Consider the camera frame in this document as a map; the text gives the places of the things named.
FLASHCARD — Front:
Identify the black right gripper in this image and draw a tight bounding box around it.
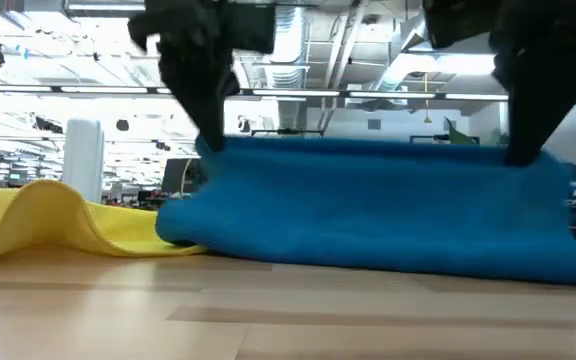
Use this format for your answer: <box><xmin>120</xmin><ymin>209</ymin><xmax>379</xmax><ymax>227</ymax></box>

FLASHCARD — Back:
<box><xmin>487</xmin><ymin>0</ymin><xmax>576</xmax><ymax>167</ymax></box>

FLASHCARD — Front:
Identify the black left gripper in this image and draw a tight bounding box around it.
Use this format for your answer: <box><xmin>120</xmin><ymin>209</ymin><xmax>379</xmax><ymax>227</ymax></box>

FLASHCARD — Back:
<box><xmin>127</xmin><ymin>0</ymin><xmax>242</xmax><ymax>153</ymax></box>

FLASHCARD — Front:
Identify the blue microfiber towel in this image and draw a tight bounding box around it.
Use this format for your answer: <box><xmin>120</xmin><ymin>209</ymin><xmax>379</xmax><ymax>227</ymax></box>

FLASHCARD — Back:
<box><xmin>155</xmin><ymin>134</ymin><xmax>576</xmax><ymax>287</ymax></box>

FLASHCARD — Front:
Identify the yellow microfiber towel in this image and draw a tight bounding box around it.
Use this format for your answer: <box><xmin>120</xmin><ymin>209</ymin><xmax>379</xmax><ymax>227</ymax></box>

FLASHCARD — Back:
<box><xmin>0</xmin><ymin>178</ymin><xmax>208</xmax><ymax>267</ymax></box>

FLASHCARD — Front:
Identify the yellow pendant lamp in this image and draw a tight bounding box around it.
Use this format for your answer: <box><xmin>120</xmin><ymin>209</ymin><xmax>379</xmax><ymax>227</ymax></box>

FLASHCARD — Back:
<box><xmin>422</xmin><ymin>73</ymin><xmax>433</xmax><ymax>125</ymax></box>

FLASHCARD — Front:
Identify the white round column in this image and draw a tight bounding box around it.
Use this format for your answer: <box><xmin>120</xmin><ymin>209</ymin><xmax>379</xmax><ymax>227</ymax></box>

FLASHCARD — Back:
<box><xmin>61</xmin><ymin>118</ymin><xmax>105</xmax><ymax>205</ymax></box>

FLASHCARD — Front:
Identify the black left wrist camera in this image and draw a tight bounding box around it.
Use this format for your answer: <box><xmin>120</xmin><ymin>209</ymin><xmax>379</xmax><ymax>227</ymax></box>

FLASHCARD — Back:
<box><xmin>227</xmin><ymin>2</ymin><xmax>277</xmax><ymax>55</ymax></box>

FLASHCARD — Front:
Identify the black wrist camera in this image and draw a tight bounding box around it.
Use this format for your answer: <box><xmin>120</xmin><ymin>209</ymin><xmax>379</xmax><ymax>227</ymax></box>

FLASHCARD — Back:
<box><xmin>422</xmin><ymin>0</ymin><xmax>494</xmax><ymax>50</ymax></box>
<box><xmin>227</xmin><ymin>2</ymin><xmax>277</xmax><ymax>55</ymax></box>

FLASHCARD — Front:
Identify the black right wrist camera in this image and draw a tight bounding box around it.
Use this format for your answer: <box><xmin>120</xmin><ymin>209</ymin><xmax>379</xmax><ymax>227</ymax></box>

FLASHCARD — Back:
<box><xmin>422</xmin><ymin>0</ymin><xmax>494</xmax><ymax>50</ymax></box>

